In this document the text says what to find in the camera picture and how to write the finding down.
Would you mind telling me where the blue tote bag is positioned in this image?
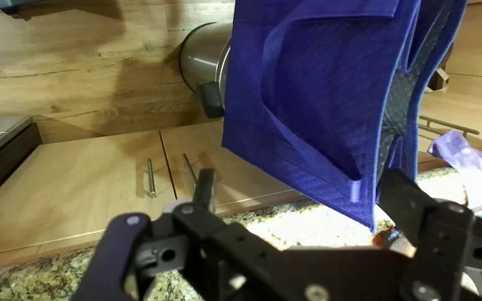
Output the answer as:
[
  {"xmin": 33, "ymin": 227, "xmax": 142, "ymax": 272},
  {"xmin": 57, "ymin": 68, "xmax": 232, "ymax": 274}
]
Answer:
[{"xmin": 222, "ymin": 0, "xmax": 467, "ymax": 227}]

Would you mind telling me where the purple cloth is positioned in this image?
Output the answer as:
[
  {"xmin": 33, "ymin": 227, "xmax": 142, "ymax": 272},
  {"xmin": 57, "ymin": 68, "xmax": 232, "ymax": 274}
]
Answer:
[{"xmin": 428, "ymin": 130, "xmax": 482, "ymax": 217}]

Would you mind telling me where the steel trash can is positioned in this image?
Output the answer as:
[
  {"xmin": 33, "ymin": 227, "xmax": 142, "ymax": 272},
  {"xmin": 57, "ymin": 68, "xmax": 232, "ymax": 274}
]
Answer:
[{"xmin": 179, "ymin": 21, "xmax": 232, "ymax": 118}]

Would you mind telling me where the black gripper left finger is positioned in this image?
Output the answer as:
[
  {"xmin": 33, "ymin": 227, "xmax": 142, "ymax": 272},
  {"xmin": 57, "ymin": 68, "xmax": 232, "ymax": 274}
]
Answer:
[{"xmin": 192, "ymin": 169, "xmax": 216, "ymax": 212}]

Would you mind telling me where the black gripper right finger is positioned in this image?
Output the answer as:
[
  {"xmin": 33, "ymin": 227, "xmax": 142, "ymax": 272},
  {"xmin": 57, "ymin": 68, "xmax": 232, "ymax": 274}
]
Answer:
[{"xmin": 378, "ymin": 169, "xmax": 473, "ymax": 262}]

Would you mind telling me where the wooden cabinet door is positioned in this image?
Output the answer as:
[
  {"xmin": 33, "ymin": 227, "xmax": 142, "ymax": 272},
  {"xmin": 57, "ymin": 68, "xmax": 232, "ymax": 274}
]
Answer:
[{"xmin": 0, "ymin": 132, "xmax": 174, "ymax": 266}]

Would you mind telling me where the metal cabinet handle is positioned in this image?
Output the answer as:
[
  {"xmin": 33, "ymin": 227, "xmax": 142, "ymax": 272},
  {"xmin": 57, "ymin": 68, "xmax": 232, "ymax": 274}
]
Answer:
[{"xmin": 145, "ymin": 159, "xmax": 157, "ymax": 197}]

